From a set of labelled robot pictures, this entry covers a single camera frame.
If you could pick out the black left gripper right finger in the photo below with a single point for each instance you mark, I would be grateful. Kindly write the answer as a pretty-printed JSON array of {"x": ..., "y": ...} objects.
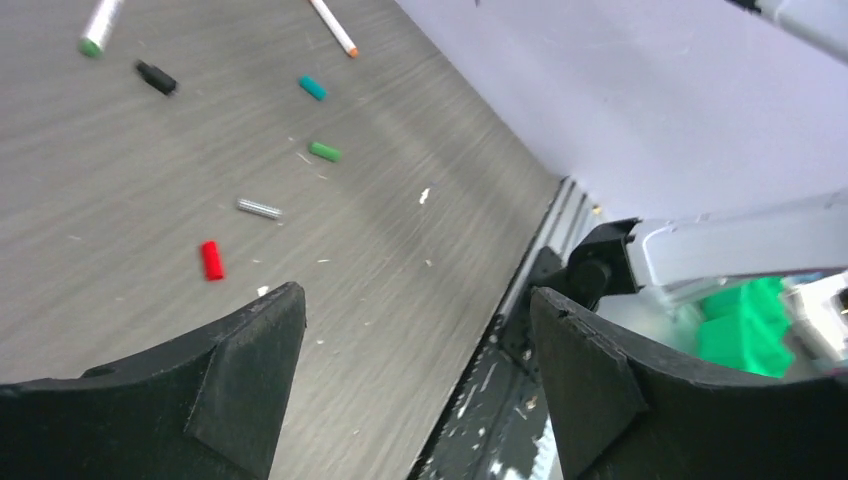
[{"x": 624, "y": 406}]

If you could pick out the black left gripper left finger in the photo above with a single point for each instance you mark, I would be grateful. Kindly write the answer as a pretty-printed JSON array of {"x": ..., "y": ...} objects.
[{"x": 208, "y": 404}]

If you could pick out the red pen cap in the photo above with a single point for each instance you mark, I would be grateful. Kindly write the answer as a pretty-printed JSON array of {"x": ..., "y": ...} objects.
[{"x": 211, "y": 260}]

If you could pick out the white pen green tip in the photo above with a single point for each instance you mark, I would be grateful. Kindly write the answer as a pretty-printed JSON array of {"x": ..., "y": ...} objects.
[{"x": 99, "y": 28}]

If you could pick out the white pen orange tip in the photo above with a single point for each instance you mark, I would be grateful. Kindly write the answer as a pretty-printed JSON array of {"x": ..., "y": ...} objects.
[{"x": 335, "y": 28}]

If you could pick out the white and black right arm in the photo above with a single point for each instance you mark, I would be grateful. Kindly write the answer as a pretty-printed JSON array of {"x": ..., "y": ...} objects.
[{"x": 769, "y": 229}]

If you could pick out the green pen cap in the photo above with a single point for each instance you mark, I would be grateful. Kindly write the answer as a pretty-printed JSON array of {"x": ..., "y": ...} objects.
[{"x": 325, "y": 152}]

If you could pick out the black pen cap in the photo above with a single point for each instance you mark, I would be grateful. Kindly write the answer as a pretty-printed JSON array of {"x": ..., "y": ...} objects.
[{"x": 156, "y": 78}]

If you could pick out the teal pen cap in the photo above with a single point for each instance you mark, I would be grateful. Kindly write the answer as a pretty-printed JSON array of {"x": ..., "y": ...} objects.
[{"x": 313, "y": 88}]

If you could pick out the green object outside cell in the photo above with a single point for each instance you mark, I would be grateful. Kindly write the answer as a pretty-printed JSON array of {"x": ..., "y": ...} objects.
[{"x": 744, "y": 327}]

